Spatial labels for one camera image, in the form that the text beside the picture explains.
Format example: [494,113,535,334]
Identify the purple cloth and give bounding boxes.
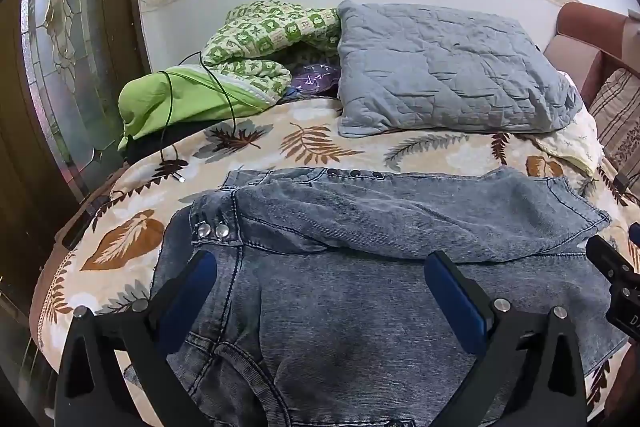
[290,62,341,96]

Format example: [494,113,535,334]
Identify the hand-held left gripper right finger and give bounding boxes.
[424,250,588,427]

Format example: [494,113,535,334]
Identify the wooden door with patterned glass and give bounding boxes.
[0,0,151,258]

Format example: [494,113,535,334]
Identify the blue denim pants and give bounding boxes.
[122,166,628,427]

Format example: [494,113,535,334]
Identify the green patterned quilt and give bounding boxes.
[117,0,342,152]

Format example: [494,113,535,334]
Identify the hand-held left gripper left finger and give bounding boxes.
[54,250,218,427]

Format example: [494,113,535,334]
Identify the brown sofa with striped cushion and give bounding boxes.
[542,2,640,108]

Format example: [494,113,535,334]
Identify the leaf print blanket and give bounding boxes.
[30,99,640,413]

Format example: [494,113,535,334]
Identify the striped brown pillow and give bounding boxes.
[589,68,640,164]

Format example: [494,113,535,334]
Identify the thin black cable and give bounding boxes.
[159,51,240,184]

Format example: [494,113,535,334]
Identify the grey quilted pillow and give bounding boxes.
[336,0,583,138]

